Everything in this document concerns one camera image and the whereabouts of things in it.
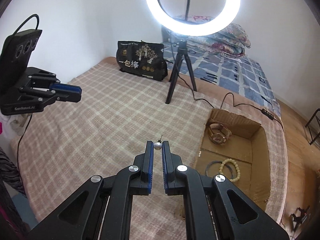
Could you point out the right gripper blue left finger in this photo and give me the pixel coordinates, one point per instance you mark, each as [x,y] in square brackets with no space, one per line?
[101,207]

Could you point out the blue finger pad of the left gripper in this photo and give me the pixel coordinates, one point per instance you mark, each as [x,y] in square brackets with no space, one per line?
[66,93]

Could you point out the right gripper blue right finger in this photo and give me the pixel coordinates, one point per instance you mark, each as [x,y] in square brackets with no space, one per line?
[214,207]

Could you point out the dark blue bangle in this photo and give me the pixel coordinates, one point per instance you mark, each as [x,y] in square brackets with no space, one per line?
[213,168]

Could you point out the red leather watch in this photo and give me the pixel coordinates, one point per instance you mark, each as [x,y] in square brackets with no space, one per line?
[218,133]

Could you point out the single white pearl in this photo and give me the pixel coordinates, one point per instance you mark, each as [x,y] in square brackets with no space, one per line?
[158,144]

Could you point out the plaid pink blanket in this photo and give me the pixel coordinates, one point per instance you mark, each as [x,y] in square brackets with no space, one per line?
[117,115]

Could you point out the cardboard box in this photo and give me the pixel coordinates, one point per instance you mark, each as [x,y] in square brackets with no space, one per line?
[247,146]

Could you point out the black snack bag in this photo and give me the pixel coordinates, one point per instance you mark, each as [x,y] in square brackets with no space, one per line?
[142,59]

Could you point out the blue patchwork bed sheet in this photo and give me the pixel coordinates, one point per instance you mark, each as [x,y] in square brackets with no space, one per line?
[243,76]

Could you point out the folded floral quilt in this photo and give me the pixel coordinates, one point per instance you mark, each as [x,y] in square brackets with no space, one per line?
[232,41]

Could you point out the white ring light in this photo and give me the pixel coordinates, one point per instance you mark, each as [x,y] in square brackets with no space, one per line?
[194,17]

